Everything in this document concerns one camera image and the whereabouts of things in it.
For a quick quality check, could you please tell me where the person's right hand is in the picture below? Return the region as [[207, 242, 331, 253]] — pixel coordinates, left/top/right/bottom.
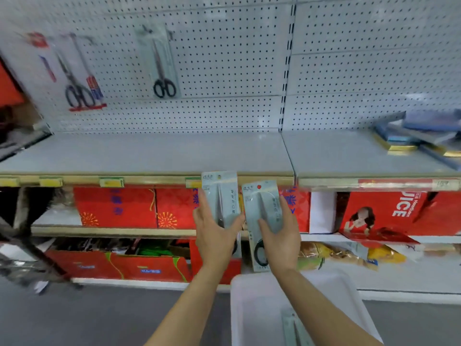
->
[[257, 195, 302, 276]]

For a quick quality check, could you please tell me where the person's left hand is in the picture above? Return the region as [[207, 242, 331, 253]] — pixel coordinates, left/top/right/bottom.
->
[[193, 189, 247, 272]]

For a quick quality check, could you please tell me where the pale green scissors packet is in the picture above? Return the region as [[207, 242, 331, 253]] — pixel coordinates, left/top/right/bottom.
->
[[201, 171, 242, 258], [136, 23, 181, 99], [241, 180, 284, 273]]

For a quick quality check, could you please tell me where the white plastic bin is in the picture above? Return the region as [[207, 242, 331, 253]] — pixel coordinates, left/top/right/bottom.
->
[[230, 270, 383, 346]]

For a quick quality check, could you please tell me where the white metal pegboard shelf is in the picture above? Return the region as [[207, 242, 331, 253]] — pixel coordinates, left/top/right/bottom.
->
[[0, 0, 461, 305]]

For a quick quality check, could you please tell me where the person's left forearm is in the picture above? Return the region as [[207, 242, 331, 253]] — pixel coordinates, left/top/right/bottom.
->
[[144, 264, 221, 346]]

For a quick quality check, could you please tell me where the person's right forearm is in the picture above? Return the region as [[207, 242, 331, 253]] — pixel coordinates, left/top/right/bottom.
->
[[275, 268, 384, 346]]

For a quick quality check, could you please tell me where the red box blue label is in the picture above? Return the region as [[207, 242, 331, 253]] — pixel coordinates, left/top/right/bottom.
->
[[189, 237, 242, 285]]

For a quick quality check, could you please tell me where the flat red box green stripe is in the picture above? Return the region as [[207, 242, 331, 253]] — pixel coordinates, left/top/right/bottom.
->
[[108, 253, 192, 284], [45, 250, 123, 281]]

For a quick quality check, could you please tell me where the plain red gift box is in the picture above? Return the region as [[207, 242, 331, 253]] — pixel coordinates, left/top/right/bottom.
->
[[407, 190, 461, 236]]

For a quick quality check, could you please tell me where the yellow snack bag pack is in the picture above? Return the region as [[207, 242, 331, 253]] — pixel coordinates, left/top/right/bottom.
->
[[297, 241, 379, 272]]

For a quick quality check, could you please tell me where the yellow snack bag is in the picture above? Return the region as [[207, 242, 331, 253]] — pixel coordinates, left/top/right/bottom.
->
[[367, 245, 408, 264]]

